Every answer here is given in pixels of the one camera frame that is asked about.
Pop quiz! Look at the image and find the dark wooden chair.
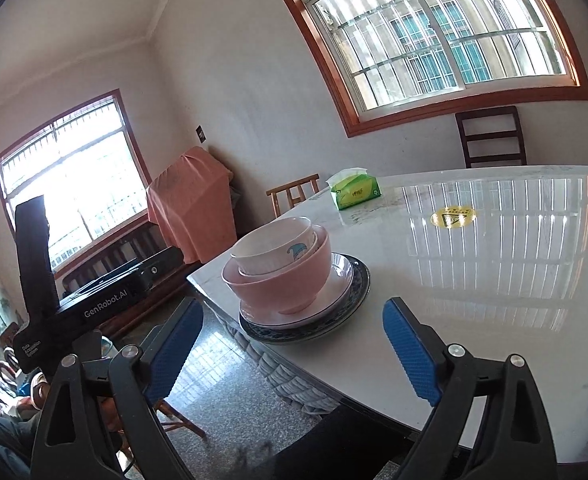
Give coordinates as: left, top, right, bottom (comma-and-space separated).
455, 105, 528, 168

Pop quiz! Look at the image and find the white plate with flower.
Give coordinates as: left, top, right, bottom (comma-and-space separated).
239, 252, 356, 330

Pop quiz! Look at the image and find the yellow round sticker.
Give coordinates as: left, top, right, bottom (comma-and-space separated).
429, 206, 477, 230

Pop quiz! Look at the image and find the orange cloth covered furniture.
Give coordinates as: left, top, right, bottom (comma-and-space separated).
146, 146, 236, 263

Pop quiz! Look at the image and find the window with wooden frame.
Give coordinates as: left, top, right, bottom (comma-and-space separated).
283, 0, 588, 137

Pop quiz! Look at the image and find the white ribbed bowl pink base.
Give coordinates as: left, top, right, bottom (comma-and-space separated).
231, 217, 313, 259

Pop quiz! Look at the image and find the light wooden chair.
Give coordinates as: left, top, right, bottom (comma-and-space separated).
266, 174, 320, 218

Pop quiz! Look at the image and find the rattan chair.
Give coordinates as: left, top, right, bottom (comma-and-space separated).
100, 398, 207, 471

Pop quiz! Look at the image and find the green tissue pack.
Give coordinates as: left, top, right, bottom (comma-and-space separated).
326, 167, 382, 210

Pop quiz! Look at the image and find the blue floral porcelain plate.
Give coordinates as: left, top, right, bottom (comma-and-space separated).
239, 252, 371, 344

